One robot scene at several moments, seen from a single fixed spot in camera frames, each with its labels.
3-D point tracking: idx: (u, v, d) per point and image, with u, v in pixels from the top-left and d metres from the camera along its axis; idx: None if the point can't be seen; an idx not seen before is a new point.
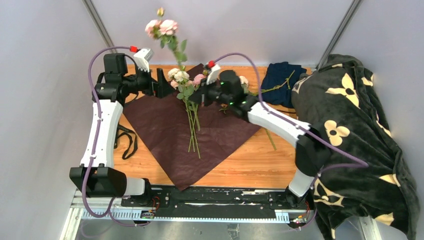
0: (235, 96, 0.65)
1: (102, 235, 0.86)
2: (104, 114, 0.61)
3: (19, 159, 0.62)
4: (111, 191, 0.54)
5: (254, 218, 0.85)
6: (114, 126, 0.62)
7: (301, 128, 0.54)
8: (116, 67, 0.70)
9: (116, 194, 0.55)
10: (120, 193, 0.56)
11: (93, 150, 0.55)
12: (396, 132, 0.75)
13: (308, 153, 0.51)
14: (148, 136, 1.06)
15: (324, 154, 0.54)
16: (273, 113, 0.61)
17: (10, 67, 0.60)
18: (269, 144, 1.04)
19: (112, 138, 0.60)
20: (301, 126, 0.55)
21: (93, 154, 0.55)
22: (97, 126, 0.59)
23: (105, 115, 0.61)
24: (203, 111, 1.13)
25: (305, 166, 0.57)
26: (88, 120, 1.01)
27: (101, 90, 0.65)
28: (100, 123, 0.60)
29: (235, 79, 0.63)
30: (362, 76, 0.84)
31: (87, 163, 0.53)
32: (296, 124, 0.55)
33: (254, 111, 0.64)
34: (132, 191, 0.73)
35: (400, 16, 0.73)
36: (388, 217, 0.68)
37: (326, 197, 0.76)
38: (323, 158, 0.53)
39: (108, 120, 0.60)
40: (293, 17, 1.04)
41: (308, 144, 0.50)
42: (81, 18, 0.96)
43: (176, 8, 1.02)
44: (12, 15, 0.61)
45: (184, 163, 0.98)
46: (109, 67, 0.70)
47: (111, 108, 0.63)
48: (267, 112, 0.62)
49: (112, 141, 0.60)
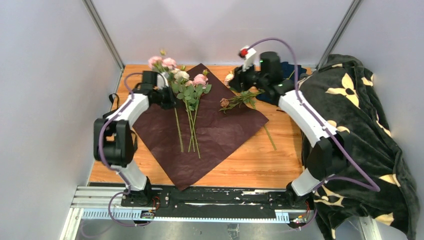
0: (271, 74, 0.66)
1: (102, 235, 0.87)
2: (136, 95, 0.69)
3: (20, 159, 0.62)
4: (120, 150, 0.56)
5: (254, 218, 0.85)
6: (140, 107, 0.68)
7: (326, 131, 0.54)
8: (150, 80, 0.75)
9: (123, 157, 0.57)
10: (126, 160, 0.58)
11: (122, 110, 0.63)
12: (396, 132, 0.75)
13: (325, 156, 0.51)
14: (148, 136, 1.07)
15: (339, 164, 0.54)
16: (306, 106, 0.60)
17: (10, 67, 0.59)
18: (269, 144, 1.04)
19: (134, 116, 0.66)
20: (328, 129, 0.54)
21: (119, 112, 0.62)
22: (127, 103, 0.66)
23: (137, 98, 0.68)
24: (203, 111, 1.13)
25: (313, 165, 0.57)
26: (88, 120, 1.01)
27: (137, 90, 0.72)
28: (130, 102, 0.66)
29: (276, 58, 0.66)
30: (362, 76, 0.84)
31: (111, 117, 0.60)
32: (323, 125, 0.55)
33: (288, 97, 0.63)
34: (134, 180, 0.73)
35: (401, 15, 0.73)
36: (388, 217, 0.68)
37: (326, 197, 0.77)
38: (335, 168, 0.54)
39: (138, 101, 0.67)
40: (293, 17, 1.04)
41: (330, 149, 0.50)
42: (82, 18, 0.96)
43: (177, 8, 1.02)
44: (12, 14, 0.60)
45: (184, 163, 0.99)
46: (145, 78, 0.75)
47: (142, 97, 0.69)
48: (300, 104, 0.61)
49: (135, 114, 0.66)
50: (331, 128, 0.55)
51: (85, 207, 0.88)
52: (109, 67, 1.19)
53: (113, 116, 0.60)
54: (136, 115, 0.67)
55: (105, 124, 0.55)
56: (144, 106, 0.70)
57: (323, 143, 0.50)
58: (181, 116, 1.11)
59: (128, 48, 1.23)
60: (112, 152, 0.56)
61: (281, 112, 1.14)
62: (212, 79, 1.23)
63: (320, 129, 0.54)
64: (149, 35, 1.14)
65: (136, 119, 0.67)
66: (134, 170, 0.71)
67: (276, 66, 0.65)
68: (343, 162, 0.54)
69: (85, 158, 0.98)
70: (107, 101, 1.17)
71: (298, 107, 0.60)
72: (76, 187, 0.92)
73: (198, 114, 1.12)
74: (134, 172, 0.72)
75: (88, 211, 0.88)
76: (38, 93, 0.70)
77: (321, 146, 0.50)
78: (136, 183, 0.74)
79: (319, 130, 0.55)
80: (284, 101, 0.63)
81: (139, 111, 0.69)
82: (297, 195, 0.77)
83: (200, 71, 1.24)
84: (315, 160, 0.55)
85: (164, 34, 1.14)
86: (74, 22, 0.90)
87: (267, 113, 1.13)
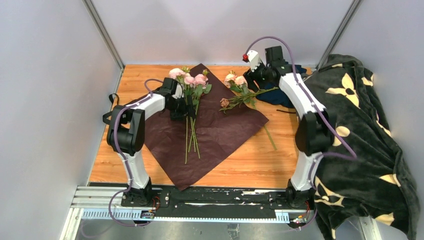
0: (274, 60, 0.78)
1: (102, 235, 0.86)
2: (155, 95, 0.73)
3: (20, 159, 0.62)
4: (132, 138, 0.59)
5: (254, 218, 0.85)
6: (155, 106, 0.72)
7: (314, 106, 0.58)
8: (169, 85, 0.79)
9: (132, 145, 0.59)
10: (136, 148, 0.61)
11: (140, 102, 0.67)
12: (396, 132, 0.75)
13: (309, 128, 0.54)
14: (148, 136, 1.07)
15: (324, 140, 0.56)
16: (301, 85, 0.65)
17: (9, 67, 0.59)
18: (269, 144, 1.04)
19: (150, 111, 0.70)
20: (316, 105, 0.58)
21: (137, 104, 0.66)
22: (145, 98, 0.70)
23: (155, 97, 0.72)
24: (203, 111, 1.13)
25: (299, 139, 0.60)
26: (88, 120, 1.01)
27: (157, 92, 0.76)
28: (149, 98, 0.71)
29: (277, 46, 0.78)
30: (362, 76, 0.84)
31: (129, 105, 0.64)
32: (312, 101, 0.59)
33: (287, 78, 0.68)
34: (139, 175, 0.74)
35: (401, 16, 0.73)
36: (389, 217, 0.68)
37: (326, 197, 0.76)
38: (319, 144, 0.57)
39: (155, 98, 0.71)
40: (293, 17, 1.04)
41: (314, 122, 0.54)
42: (83, 19, 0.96)
43: (177, 8, 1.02)
44: (12, 15, 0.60)
45: (184, 163, 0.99)
46: (165, 84, 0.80)
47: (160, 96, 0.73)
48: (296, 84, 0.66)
49: (149, 112, 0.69)
50: (320, 104, 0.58)
51: (85, 207, 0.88)
52: (109, 67, 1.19)
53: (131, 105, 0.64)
54: (151, 111, 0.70)
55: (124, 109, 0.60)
56: (159, 104, 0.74)
57: (309, 116, 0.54)
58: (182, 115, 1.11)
59: (128, 48, 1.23)
60: (124, 137, 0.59)
61: (281, 112, 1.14)
62: (212, 79, 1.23)
63: (310, 105, 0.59)
64: (149, 35, 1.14)
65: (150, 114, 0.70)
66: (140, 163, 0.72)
67: (275, 53, 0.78)
68: (328, 139, 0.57)
69: (85, 158, 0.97)
70: (107, 101, 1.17)
71: (294, 87, 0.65)
72: (76, 187, 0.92)
73: (198, 114, 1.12)
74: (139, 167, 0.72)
75: (87, 211, 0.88)
76: (38, 94, 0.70)
77: (306, 119, 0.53)
78: (137, 179, 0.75)
79: (308, 105, 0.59)
80: (283, 80, 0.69)
81: (155, 108, 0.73)
82: (295, 189, 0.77)
83: (200, 71, 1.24)
84: (301, 135, 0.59)
85: (164, 34, 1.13)
86: (74, 22, 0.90)
87: (267, 113, 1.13)
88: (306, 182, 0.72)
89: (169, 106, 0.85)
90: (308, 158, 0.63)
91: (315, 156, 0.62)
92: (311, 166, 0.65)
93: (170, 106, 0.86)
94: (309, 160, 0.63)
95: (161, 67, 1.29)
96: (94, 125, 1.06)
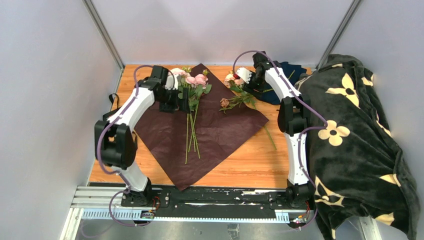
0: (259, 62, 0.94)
1: (102, 234, 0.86)
2: (139, 93, 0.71)
3: (20, 159, 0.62)
4: (120, 154, 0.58)
5: (254, 218, 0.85)
6: (142, 108, 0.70)
7: (292, 93, 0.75)
8: (159, 74, 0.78)
9: (122, 161, 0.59)
10: (126, 163, 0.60)
11: (122, 112, 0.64)
12: (396, 132, 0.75)
13: (286, 110, 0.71)
14: (148, 136, 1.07)
15: (299, 120, 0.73)
16: (281, 77, 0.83)
17: (9, 67, 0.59)
18: (269, 144, 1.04)
19: (138, 115, 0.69)
20: (293, 91, 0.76)
21: (120, 115, 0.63)
22: (130, 101, 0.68)
23: (140, 96, 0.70)
24: (203, 111, 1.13)
25: (281, 122, 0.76)
26: (88, 120, 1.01)
27: (144, 83, 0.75)
28: (134, 100, 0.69)
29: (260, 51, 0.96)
30: (362, 76, 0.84)
31: (112, 119, 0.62)
32: (290, 89, 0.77)
33: (271, 72, 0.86)
34: (135, 181, 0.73)
35: (401, 15, 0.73)
36: (389, 217, 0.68)
37: (327, 197, 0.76)
38: (296, 123, 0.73)
39: (141, 100, 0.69)
40: (293, 17, 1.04)
41: (291, 105, 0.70)
42: (82, 19, 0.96)
43: (177, 8, 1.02)
44: (12, 15, 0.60)
45: (184, 163, 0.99)
46: (155, 72, 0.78)
47: (146, 94, 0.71)
48: (278, 76, 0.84)
49: (135, 117, 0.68)
50: (296, 91, 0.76)
51: (85, 207, 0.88)
52: (109, 67, 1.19)
53: (114, 119, 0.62)
54: (140, 113, 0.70)
55: (105, 128, 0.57)
56: (147, 102, 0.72)
57: (287, 101, 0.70)
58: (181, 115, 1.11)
59: (128, 48, 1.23)
60: (113, 155, 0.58)
61: None
62: (212, 79, 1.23)
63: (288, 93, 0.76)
64: (148, 35, 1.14)
65: (139, 117, 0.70)
66: (134, 172, 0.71)
67: (260, 55, 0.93)
68: (302, 119, 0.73)
69: (85, 158, 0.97)
70: (107, 101, 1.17)
71: (276, 78, 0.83)
72: (76, 187, 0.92)
73: (197, 114, 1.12)
74: (136, 172, 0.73)
75: (87, 211, 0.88)
76: (38, 94, 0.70)
77: (284, 103, 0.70)
78: (137, 184, 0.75)
79: (286, 92, 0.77)
80: (268, 74, 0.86)
81: (144, 108, 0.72)
82: (292, 184, 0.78)
83: (200, 71, 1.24)
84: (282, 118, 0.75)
85: (164, 34, 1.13)
86: (73, 22, 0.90)
87: (267, 113, 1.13)
88: (300, 171, 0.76)
89: (160, 98, 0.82)
90: (292, 139, 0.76)
91: (297, 135, 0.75)
92: (298, 148, 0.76)
93: (161, 98, 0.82)
94: (294, 140, 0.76)
95: (161, 67, 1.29)
96: None
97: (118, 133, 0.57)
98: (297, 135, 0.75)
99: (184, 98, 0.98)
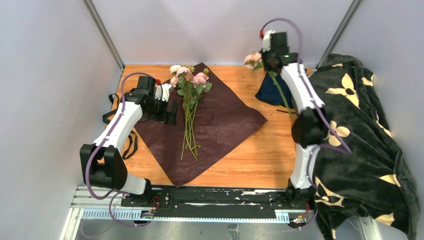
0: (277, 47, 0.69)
1: (101, 235, 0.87)
2: (126, 109, 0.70)
3: (19, 158, 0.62)
4: (111, 178, 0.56)
5: (254, 218, 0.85)
6: (131, 123, 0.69)
7: (313, 102, 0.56)
8: (146, 85, 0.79)
9: (113, 184, 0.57)
10: (118, 184, 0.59)
11: (109, 133, 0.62)
12: (396, 133, 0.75)
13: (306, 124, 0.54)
14: (147, 133, 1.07)
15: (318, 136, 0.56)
16: (303, 78, 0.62)
17: (9, 69, 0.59)
18: (269, 144, 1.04)
19: (127, 131, 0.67)
20: (315, 100, 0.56)
21: (107, 136, 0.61)
22: (117, 117, 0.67)
23: (127, 111, 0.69)
24: (203, 110, 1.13)
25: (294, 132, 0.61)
26: (88, 120, 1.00)
27: (129, 96, 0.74)
28: (121, 117, 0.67)
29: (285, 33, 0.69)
30: (362, 76, 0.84)
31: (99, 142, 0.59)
32: (312, 96, 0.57)
33: (290, 67, 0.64)
34: (132, 189, 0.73)
35: (400, 16, 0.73)
36: (389, 217, 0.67)
37: (327, 197, 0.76)
38: (312, 139, 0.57)
39: (128, 116, 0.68)
40: (293, 16, 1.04)
41: (312, 117, 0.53)
42: (82, 19, 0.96)
43: (176, 8, 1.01)
44: (12, 17, 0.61)
45: (180, 159, 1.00)
46: (141, 84, 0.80)
47: (134, 108, 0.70)
48: (298, 74, 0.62)
49: (124, 135, 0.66)
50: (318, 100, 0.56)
51: (85, 207, 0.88)
52: (109, 67, 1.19)
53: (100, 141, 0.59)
54: (129, 128, 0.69)
55: (92, 154, 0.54)
56: (135, 117, 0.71)
57: (307, 112, 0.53)
58: (179, 114, 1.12)
59: (128, 49, 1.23)
60: (103, 179, 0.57)
61: (281, 112, 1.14)
62: (212, 78, 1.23)
63: (307, 97, 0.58)
64: (148, 35, 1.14)
65: (129, 133, 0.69)
66: (130, 182, 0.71)
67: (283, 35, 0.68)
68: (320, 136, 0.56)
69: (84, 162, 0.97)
70: (107, 100, 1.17)
71: (295, 78, 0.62)
72: (76, 187, 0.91)
73: (197, 112, 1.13)
74: (132, 180, 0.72)
75: (87, 211, 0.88)
76: (38, 94, 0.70)
77: (304, 114, 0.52)
78: (135, 189, 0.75)
79: (306, 100, 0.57)
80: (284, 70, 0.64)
81: (133, 123, 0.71)
82: (295, 187, 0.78)
83: (200, 70, 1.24)
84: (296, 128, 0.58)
85: (164, 34, 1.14)
86: (73, 23, 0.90)
87: (267, 113, 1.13)
88: (304, 178, 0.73)
89: (149, 110, 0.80)
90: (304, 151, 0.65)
91: (311, 148, 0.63)
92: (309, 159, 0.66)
93: (150, 110, 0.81)
94: (306, 152, 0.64)
95: (161, 67, 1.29)
96: (94, 125, 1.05)
97: (105, 159, 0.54)
98: (311, 148, 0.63)
99: (172, 111, 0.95)
